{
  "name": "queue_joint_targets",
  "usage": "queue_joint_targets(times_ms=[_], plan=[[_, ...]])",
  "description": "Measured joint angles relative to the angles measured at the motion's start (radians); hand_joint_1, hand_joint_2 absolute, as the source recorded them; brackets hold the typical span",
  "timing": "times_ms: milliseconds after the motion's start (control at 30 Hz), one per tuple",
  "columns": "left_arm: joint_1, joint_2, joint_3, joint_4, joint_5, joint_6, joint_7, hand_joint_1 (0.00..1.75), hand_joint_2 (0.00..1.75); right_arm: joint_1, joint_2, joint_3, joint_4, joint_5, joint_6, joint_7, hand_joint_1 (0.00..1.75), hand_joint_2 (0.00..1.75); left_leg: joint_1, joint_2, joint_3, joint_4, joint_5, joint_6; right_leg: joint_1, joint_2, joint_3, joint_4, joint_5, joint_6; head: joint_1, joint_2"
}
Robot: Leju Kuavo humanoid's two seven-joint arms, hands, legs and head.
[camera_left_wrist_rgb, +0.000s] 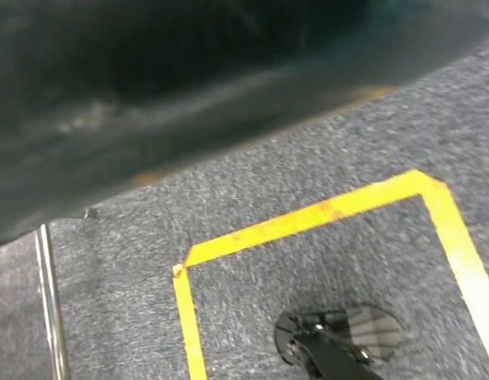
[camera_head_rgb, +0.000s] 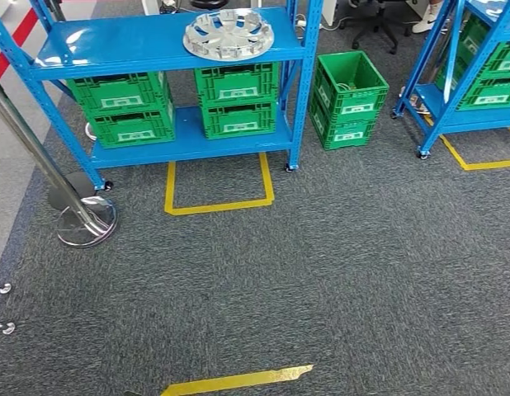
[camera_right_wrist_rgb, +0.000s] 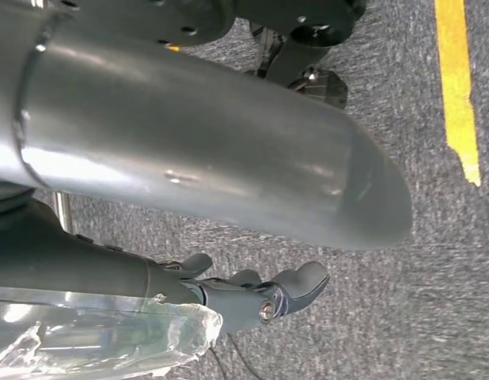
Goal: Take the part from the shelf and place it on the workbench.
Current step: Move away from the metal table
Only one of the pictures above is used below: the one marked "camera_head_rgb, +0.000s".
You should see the metal barrier stanchion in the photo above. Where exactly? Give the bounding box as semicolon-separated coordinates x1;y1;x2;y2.
0;76;117;250
399;84;431;116

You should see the red barrier belt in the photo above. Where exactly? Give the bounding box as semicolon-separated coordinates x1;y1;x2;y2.
0;7;39;80

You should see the yellow floor tape marking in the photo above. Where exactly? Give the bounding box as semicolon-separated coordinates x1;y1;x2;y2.
159;365;313;396

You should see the grey plastic wheel hubcap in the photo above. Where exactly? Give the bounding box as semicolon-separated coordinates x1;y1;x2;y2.
182;7;275;62

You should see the person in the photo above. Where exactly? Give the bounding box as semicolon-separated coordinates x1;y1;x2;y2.
412;0;445;35

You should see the black office chair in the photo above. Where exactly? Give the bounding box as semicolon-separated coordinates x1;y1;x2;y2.
338;0;412;54

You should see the blue metal shelf rack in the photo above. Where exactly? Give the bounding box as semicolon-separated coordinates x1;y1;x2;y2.
391;0;510;161
0;0;324;191

